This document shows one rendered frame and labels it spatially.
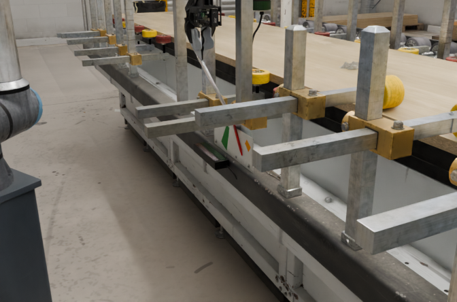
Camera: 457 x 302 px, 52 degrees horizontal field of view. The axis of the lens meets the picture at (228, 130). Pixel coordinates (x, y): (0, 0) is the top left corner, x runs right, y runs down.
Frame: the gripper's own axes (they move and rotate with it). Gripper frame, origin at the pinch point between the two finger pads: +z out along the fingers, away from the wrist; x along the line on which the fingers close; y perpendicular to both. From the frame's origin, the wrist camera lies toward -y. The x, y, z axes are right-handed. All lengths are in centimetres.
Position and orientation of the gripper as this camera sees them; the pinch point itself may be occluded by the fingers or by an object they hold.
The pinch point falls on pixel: (200, 54)
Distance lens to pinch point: 138.0
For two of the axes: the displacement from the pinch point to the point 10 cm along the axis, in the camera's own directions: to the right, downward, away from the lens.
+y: 4.3, 2.8, -8.6
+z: 0.2, 9.5, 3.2
